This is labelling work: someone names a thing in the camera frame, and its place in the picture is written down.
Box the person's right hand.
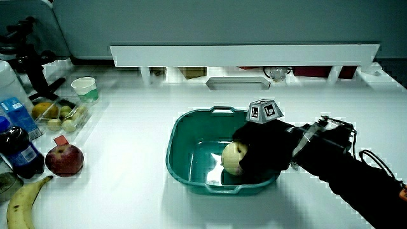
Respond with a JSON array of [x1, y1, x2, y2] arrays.
[[231, 99, 301, 176]]

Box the black cable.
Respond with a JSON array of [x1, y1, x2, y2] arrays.
[[358, 149, 407, 188]]

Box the clear plastic fruit box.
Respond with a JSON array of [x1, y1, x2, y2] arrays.
[[31, 97, 93, 134]]

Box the small dark box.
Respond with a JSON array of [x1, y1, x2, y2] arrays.
[[149, 66, 166, 77]]

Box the red tag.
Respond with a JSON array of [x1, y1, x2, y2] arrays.
[[53, 135, 70, 146]]

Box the red apple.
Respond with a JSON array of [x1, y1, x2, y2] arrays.
[[45, 143, 85, 177]]

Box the green deep plastic plate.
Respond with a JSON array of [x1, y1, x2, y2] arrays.
[[165, 106, 282, 195]]

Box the narrow red box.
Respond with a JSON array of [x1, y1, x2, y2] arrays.
[[338, 66, 359, 80]]

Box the wide red box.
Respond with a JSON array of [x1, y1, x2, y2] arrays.
[[292, 66, 333, 78]]

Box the grey partition panel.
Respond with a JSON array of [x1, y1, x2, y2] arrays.
[[0, 0, 71, 60], [52, 0, 407, 61]]

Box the dark cola bottle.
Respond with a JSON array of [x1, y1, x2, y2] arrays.
[[0, 116, 45, 179]]

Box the clear glass cup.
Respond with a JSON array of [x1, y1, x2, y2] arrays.
[[263, 66, 293, 82]]

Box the white desk shelf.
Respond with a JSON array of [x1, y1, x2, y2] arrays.
[[109, 43, 381, 85]]

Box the brown cardboard box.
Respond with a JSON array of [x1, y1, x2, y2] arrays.
[[177, 66, 207, 80]]

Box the grey rectangular tray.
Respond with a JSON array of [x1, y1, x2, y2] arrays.
[[205, 76, 272, 91]]

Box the orange fruit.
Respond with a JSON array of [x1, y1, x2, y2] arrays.
[[31, 101, 60, 120]]

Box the white and green paper cup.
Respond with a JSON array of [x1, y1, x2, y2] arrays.
[[71, 76, 99, 103]]

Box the blue drink carton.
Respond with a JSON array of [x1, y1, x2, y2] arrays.
[[0, 97, 43, 141]]

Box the white plastic jug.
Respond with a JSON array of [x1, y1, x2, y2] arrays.
[[0, 60, 34, 112]]

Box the yellow banana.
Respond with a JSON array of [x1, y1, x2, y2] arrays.
[[6, 174, 54, 229]]

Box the yellow-green apple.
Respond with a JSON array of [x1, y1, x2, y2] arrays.
[[221, 141, 249, 176]]

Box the glass bowl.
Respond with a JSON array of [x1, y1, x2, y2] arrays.
[[0, 171, 25, 204]]

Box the black tripod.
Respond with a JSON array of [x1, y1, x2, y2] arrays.
[[0, 16, 67, 102]]

